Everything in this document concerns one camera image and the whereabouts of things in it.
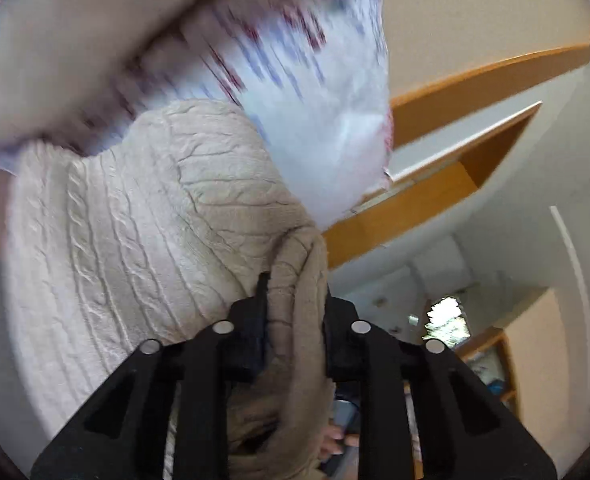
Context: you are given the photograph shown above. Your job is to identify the beige cable-knit sweater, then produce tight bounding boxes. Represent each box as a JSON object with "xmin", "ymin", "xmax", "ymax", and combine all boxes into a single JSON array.
[{"xmin": 4, "ymin": 100, "xmax": 333, "ymax": 479}]

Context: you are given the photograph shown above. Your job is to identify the person's right hand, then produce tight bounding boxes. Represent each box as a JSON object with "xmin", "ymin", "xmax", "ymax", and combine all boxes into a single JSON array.
[{"xmin": 318, "ymin": 424, "xmax": 359, "ymax": 462}]

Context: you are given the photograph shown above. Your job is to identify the left floral pillow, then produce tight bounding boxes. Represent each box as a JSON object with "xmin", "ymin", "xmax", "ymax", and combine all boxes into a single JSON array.
[{"xmin": 0, "ymin": 0, "xmax": 296, "ymax": 162}]

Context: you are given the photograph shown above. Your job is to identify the floral pillow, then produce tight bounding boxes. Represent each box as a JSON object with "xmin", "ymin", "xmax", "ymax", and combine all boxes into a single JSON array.
[
  {"xmin": 78, "ymin": 0, "xmax": 391, "ymax": 227},
  {"xmin": 0, "ymin": 0, "xmax": 296, "ymax": 162}
]

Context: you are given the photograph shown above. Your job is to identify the right floral pillow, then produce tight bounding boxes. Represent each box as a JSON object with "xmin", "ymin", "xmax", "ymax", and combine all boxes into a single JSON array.
[{"xmin": 78, "ymin": 0, "xmax": 391, "ymax": 227}]

